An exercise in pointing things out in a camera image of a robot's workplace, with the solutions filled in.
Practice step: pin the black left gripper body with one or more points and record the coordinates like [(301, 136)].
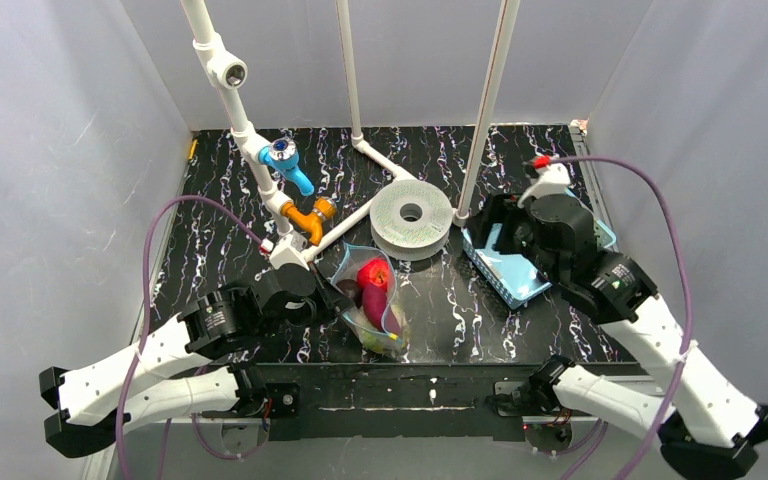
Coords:
[(321, 291)]

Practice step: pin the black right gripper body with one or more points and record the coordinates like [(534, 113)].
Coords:
[(496, 221)]

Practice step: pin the clear zip top bag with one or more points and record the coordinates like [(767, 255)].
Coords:
[(370, 338)]

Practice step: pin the magenta sweet potato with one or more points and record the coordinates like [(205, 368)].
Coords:
[(376, 308)]

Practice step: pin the red apple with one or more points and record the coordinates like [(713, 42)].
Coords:
[(376, 272)]

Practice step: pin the dark red plum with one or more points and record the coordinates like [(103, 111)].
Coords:
[(351, 289)]

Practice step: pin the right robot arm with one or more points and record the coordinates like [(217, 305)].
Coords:
[(704, 427)]

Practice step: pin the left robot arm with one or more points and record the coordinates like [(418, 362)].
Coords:
[(97, 405)]

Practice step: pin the light blue plastic basket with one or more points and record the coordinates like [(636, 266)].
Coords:
[(514, 277)]

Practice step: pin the orange tap valve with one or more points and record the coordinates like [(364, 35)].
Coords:
[(323, 210)]

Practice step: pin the white filament spool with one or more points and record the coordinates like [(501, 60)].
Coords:
[(410, 220)]

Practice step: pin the blue tap valve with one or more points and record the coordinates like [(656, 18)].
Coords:
[(282, 155)]

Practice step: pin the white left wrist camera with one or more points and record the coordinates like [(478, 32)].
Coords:
[(289, 251)]

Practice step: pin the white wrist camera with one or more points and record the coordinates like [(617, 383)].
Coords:
[(551, 179), (289, 251)]

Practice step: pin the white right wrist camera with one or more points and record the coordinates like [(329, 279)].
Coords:
[(551, 179)]

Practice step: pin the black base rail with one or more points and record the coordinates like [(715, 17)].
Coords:
[(402, 400)]

